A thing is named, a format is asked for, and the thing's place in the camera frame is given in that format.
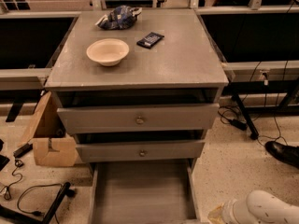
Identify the cardboard box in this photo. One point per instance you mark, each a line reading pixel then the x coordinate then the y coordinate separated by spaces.
pixel 52 146

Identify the black stand leg left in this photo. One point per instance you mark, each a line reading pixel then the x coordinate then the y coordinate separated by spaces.
pixel 18 218

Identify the grey top drawer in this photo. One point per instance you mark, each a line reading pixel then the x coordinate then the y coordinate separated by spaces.
pixel 137 118

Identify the grey middle drawer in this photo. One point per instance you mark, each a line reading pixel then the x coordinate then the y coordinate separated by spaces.
pixel 140 151

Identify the grey drawer cabinet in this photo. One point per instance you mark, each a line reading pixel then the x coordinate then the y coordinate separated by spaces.
pixel 181 69

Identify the black power adapter with cable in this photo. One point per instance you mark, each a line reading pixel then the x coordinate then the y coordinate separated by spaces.
pixel 230 115

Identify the black shoe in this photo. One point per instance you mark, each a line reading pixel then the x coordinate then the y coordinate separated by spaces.
pixel 286 154

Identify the white bowl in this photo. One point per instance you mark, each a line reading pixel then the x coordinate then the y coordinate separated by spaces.
pixel 108 52

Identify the blue crumpled chip bag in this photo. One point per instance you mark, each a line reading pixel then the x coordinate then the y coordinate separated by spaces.
pixel 120 18

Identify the grey bottom drawer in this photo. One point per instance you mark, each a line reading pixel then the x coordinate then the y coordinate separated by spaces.
pixel 144 192

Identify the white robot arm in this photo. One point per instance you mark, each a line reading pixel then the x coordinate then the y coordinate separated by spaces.
pixel 258 207

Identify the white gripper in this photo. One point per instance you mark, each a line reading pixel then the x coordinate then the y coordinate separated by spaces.
pixel 228 211

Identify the black table leg right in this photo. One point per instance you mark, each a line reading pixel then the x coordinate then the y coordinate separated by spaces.
pixel 254 133

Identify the grey drawer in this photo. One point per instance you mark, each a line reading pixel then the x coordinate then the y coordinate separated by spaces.
pixel 137 118
pixel 144 192
pixel 140 151

